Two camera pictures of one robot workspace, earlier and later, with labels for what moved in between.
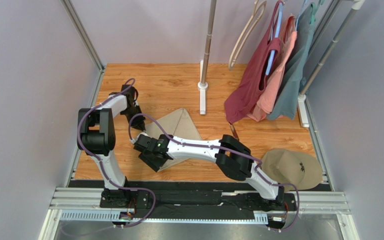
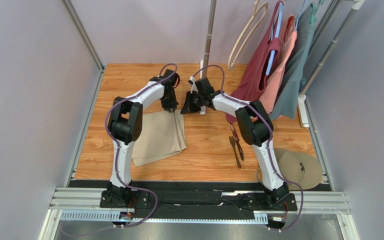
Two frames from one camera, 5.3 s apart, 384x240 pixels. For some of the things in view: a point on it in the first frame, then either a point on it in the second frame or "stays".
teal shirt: (293, 87) stays
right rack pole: (356, 5) stays
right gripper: (150, 156) to (190, 102)
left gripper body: (131, 112) to (169, 102)
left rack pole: (208, 41) stays
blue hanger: (280, 10) stays
